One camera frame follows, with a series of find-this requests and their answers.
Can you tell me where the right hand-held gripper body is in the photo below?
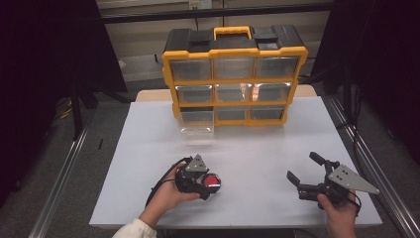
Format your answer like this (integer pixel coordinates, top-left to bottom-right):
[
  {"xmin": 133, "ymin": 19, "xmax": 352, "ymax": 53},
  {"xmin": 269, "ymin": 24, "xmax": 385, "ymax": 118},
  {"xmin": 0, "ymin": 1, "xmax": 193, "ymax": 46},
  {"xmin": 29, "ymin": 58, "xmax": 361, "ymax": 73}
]
[{"xmin": 318, "ymin": 164, "xmax": 380, "ymax": 204}]

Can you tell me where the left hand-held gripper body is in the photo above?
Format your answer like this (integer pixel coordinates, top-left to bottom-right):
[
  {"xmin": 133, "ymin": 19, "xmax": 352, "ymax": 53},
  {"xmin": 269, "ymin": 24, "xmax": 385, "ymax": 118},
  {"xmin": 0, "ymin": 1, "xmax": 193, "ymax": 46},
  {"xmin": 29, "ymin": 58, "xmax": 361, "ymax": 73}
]
[{"xmin": 175, "ymin": 154, "xmax": 209, "ymax": 196}]

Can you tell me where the red round metal tin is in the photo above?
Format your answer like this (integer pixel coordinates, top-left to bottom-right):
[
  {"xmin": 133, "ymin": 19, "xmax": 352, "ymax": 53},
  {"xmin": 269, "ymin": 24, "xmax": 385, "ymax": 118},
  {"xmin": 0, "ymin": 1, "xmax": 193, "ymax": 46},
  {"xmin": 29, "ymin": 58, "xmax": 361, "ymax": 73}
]
[{"xmin": 201, "ymin": 173, "xmax": 222, "ymax": 195}]

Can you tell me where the clear plastic drawer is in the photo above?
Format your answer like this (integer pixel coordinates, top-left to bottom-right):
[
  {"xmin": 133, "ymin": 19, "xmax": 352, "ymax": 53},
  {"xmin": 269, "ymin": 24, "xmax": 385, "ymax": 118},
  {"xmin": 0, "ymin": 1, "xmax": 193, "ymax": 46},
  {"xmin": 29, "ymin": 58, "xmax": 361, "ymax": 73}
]
[{"xmin": 178, "ymin": 110, "xmax": 216, "ymax": 136}]

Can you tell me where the yellow black drawer organizer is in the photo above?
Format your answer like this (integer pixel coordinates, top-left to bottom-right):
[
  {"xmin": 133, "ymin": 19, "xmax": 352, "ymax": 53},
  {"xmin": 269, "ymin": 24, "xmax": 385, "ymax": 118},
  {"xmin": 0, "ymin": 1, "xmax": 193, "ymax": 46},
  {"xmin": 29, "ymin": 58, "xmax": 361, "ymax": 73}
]
[{"xmin": 160, "ymin": 24, "xmax": 309, "ymax": 129}]

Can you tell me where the person's left hand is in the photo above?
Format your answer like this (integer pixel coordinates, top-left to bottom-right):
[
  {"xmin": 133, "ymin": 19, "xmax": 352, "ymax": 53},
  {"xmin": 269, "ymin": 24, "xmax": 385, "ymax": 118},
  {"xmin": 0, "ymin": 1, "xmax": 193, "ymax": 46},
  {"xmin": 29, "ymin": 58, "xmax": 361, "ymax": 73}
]
[{"xmin": 138, "ymin": 164, "xmax": 200, "ymax": 229}]

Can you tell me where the person's right hand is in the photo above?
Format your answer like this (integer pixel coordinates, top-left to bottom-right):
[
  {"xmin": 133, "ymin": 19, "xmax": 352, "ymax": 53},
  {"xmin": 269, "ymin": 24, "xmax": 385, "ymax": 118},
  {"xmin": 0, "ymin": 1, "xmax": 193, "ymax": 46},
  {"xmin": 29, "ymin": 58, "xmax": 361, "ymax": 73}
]
[{"xmin": 316, "ymin": 190, "xmax": 361, "ymax": 231}]

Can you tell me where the grid of clear drawers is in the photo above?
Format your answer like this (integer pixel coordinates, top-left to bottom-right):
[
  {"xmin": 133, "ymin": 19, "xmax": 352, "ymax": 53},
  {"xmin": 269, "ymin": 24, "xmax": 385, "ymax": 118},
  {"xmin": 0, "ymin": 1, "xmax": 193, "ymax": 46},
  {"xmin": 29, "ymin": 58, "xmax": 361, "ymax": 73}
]
[{"xmin": 168, "ymin": 56, "xmax": 301, "ymax": 121}]

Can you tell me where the black curtain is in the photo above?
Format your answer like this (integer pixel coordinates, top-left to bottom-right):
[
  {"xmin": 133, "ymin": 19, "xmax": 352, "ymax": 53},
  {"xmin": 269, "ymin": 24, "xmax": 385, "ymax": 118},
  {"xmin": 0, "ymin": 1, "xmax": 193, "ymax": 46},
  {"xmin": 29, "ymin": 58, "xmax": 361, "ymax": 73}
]
[
  {"xmin": 310, "ymin": 0, "xmax": 420, "ymax": 163},
  {"xmin": 0, "ymin": 0, "xmax": 128, "ymax": 206}
]

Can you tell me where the black metal stand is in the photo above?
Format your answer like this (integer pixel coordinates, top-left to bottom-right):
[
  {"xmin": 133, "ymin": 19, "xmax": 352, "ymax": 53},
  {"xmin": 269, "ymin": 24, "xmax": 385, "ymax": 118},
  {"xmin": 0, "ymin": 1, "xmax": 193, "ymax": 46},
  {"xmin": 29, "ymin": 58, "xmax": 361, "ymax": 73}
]
[{"xmin": 68, "ymin": 75, "xmax": 133, "ymax": 142}]

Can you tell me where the black horizontal bar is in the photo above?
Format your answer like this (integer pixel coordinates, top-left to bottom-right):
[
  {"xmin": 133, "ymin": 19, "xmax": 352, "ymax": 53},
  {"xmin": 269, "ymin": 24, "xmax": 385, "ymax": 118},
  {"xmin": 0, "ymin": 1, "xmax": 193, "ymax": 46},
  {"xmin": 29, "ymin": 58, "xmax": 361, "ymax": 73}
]
[{"xmin": 98, "ymin": 2, "xmax": 335, "ymax": 24}]

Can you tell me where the right hand-held gripper cable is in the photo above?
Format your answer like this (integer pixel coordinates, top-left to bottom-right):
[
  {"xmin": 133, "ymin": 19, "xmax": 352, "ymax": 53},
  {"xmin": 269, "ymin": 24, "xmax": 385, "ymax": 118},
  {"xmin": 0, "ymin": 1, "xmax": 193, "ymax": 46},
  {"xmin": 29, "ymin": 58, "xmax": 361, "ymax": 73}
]
[{"xmin": 348, "ymin": 189, "xmax": 363, "ymax": 217}]

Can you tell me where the aluminium floor rail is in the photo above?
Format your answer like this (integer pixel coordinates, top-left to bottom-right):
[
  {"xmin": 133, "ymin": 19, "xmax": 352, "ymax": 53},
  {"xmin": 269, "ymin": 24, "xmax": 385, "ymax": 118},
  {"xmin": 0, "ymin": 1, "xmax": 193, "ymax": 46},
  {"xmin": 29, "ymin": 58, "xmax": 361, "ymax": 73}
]
[
  {"xmin": 325, "ymin": 95, "xmax": 420, "ymax": 238},
  {"xmin": 28, "ymin": 125, "xmax": 90, "ymax": 238}
]

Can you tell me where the black floor cable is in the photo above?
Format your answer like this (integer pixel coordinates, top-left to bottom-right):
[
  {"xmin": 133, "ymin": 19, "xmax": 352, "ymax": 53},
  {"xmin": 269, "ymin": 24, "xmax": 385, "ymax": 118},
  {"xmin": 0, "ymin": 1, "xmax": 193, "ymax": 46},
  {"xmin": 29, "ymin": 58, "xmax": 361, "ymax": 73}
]
[{"xmin": 336, "ymin": 85, "xmax": 365, "ymax": 167}]

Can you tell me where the yellow floor cable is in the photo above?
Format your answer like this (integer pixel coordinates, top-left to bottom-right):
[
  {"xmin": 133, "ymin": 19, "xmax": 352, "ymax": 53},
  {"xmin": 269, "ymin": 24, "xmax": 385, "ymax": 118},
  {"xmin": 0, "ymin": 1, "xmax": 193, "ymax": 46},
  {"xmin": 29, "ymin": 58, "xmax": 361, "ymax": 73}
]
[{"xmin": 58, "ymin": 98, "xmax": 74, "ymax": 120}]

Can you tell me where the white wall socket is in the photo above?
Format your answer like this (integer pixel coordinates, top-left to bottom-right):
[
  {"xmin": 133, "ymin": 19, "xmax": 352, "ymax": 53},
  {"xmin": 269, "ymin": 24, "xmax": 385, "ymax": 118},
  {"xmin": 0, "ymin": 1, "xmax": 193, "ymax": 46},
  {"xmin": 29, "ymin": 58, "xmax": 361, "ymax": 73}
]
[{"xmin": 188, "ymin": 0, "xmax": 213, "ymax": 10}]

